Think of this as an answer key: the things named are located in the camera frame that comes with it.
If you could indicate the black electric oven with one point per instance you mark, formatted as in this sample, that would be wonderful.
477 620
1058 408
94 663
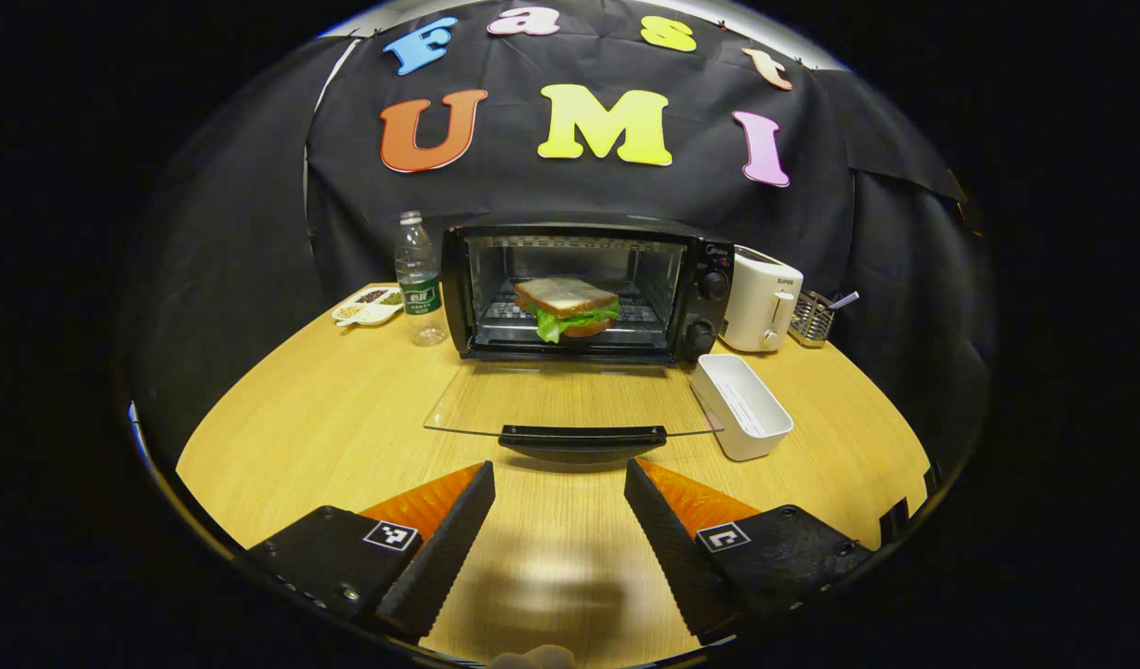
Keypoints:
690 279

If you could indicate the lettuce sandwich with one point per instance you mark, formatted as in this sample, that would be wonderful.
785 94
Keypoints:
565 302

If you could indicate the white divided snack plate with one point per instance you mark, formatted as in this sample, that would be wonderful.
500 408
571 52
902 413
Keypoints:
370 307

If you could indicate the white rectangular tray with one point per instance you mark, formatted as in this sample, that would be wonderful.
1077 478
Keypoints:
741 409

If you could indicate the white toaster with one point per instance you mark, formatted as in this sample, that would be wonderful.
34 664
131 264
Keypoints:
760 297

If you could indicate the clear plastic water bottle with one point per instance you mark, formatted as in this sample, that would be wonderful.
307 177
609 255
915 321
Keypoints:
421 288

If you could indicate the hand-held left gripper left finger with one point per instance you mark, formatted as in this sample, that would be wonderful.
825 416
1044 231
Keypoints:
444 553

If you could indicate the small metal utensil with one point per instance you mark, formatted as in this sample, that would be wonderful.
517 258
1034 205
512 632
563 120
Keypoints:
846 299

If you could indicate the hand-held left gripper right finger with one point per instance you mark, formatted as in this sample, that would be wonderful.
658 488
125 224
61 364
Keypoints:
676 553

